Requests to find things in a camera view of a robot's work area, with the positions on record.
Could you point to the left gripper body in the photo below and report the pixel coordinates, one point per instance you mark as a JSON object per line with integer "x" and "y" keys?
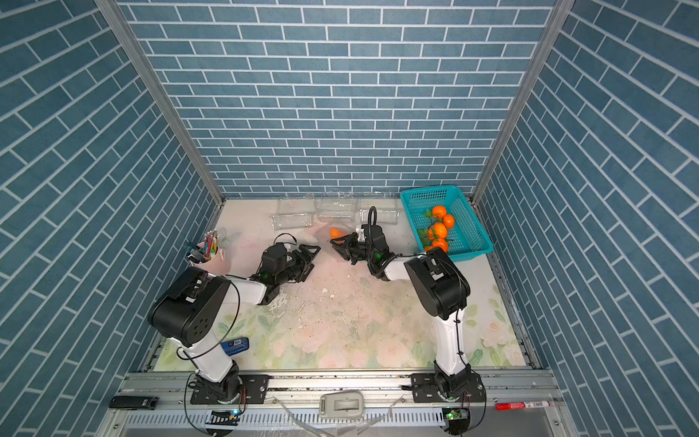
{"x": 292, "y": 269}

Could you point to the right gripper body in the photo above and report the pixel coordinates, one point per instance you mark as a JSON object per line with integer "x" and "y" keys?
{"x": 359, "y": 252}

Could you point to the orange pair with leaves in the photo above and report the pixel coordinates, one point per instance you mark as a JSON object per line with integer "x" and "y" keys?
{"x": 439, "y": 214}

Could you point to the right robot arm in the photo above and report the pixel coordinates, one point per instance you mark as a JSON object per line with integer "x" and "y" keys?
{"x": 439, "y": 284}

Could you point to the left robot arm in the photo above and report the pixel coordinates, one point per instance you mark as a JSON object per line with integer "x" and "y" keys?
{"x": 187, "y": 312}

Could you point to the pink pen cup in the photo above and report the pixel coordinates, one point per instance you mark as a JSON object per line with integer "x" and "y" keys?
{"x": 209, "y": 255}

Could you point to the blue card on table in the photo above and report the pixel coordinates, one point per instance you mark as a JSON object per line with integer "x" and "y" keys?
{"x": 235, "y": 346}

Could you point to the teal plastic basket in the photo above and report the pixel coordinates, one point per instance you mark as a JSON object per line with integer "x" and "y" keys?
{"x": 468, "y": 238}

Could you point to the red marker pen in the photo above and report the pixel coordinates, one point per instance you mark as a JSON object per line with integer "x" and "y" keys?
{"x": 513, "y": 406}

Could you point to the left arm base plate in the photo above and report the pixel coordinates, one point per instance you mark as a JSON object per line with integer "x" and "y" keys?
{"x": 233, "y": 389}

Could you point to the grey box on rail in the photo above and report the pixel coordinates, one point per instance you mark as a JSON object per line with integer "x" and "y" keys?
{"x": 342, "y": 405}

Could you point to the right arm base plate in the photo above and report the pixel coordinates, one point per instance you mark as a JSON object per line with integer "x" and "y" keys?
{"x": 466, "y": 386}

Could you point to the black device on rail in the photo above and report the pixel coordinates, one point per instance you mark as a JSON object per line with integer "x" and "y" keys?
{"x": 124, "y": 402}

